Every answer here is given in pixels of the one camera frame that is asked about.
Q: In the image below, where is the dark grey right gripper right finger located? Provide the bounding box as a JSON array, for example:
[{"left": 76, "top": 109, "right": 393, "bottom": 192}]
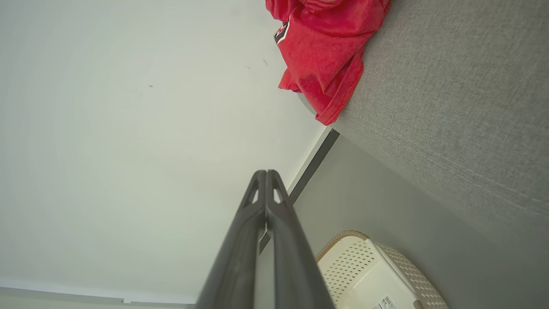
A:
[{"left": 266, "top": 170, "right": 336, "bottom": 309}]

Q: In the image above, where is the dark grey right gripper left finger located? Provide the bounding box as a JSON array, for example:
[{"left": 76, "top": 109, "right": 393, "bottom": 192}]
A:
[{"left": 195, "top": 170, "right": 267, "bottom": 309}]

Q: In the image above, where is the red sports shirt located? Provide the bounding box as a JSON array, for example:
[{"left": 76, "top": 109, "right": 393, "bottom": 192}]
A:
[{"left": 265, "top": 0, "right": 392, "bottom": 126}]

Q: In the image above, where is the cream perforated laundry basket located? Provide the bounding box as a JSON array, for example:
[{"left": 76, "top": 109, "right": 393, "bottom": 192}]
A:
[{"left": 316, "top": 230, "right": 449, "bottom": 309}]

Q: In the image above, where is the white barcode label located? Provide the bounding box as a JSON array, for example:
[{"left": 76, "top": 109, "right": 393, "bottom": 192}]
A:
[{"left": 371, "top": 295, "right": 398, "bottom": 309}]

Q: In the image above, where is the dark grey baseboard strip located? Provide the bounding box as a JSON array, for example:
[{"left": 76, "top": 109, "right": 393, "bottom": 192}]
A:
[{"left": 258, "top": 129, "right": 341, "bottom": 254}]

